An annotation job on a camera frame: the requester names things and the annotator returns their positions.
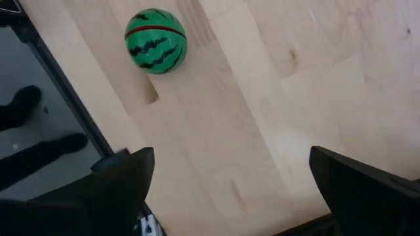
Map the aluminium bar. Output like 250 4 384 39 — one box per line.
139 212 165 236

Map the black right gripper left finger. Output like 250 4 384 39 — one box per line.
31 146 156 236

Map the green watermelon ball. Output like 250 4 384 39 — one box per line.
124 8 188 75

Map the person's foot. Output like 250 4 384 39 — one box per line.
0 132 89 191
0 85 43 132

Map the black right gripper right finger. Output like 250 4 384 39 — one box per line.
308 146 420 236

